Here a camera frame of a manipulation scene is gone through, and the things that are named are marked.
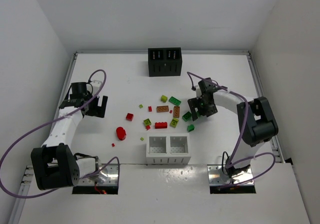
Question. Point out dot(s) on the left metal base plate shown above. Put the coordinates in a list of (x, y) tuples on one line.
[(107, 177)]

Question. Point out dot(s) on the lime lego brick top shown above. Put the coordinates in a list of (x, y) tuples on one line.
[(164, 98)]

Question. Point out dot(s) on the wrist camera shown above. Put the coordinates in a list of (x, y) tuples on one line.
[(95, 86), (198, 92)]

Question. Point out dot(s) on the dark green flat lego plate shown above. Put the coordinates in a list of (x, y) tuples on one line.
[(174, 101)]

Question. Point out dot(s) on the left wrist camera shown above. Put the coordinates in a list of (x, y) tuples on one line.
[(95, 86)]

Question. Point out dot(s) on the white two-compartment container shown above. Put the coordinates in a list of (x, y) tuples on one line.
[(172, 148)]

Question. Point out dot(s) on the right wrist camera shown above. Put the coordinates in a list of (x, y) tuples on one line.
[(198, 92)]

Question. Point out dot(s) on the lime lego brick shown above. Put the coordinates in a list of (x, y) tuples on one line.
[(147, 122), (174, 122), (164, 98)]

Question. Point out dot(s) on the brown flat lego plate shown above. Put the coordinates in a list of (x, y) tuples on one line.
[(161, 109)]

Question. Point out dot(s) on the red long lego brick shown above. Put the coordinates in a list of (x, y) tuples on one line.
[(161, 125)]

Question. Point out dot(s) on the red square lego brick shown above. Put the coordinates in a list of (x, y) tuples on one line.
[(129, 117)]

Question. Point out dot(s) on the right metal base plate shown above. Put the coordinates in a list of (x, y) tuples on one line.
[(218, 178)]

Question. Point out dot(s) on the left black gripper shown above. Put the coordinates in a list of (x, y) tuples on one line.
[(97, 106)]

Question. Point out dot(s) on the small dark green lego brick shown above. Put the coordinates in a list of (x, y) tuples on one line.
[(190, 128)]

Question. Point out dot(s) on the red oval lego piece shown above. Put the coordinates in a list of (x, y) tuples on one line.
[(121, 133)]

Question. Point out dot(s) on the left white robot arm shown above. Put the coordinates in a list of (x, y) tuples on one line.
[(54, 165)]

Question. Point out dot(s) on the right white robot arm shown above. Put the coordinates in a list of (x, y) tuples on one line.
[(257, 123)]

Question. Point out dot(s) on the black two-compartment container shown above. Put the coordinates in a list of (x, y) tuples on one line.
[(164, 62)]

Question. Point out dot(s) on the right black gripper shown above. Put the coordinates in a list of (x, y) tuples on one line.
[(196, 107)]

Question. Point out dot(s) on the metal base plate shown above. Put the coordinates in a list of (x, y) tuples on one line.
[(218, 178), (107, 177)]

